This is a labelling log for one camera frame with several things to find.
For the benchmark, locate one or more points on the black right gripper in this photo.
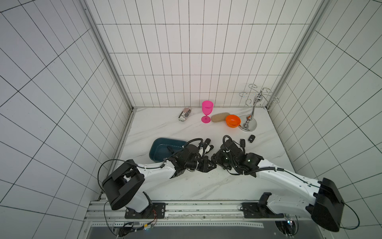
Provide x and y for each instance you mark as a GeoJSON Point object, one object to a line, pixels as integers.
{"type": "Point", "coordinates": [219, 158]}

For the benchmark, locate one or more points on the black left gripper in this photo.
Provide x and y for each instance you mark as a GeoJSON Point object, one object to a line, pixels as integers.
{"type": "Point", "coordinates": [205, 165]}

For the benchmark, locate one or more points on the black key fob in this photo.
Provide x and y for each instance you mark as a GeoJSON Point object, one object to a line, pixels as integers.
{"type": "Point", "coordinates": [251, 138]}

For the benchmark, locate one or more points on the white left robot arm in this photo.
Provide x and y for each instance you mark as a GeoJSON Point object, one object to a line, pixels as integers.
{"type": "Point", "coordinates": [128, 185]}

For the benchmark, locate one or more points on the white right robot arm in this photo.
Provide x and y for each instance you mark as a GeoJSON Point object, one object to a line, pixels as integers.
{"type": "Point", "coordinates": [320, 200]}

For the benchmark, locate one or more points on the teal storage box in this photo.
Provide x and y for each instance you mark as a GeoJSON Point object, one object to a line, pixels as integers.
{"type": "Point", "coordinates": [165, 147]}

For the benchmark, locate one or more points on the orange plastic bowl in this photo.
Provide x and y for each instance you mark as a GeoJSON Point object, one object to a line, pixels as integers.
{"type": "Point", "coordinates": [233, 121]}

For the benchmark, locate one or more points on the chrome glass holder stand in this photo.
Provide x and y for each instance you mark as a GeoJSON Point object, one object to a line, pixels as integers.
{"type": "Point", "coordinates": [262, 98]}

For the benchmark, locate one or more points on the cork oval block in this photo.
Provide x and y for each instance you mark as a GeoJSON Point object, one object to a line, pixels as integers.
{"type": "Point", "coordinates": [219, 117]}

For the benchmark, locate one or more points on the pink plastic wine glass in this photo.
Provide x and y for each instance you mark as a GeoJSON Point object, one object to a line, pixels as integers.
{"type": "Point", "coordinates": [207, 108]}

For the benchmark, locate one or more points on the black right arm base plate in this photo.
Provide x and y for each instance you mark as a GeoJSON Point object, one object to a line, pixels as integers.
{"type": "Point", "coordinates": [259, 210]}

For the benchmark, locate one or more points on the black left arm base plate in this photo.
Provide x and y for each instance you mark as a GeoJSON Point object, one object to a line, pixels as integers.
{"type": "Point", "coordinates": [146, 210]}

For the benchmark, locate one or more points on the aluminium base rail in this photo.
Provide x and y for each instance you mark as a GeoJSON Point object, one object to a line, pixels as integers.
{"type": "Point", "coordinates": [189, 214]}

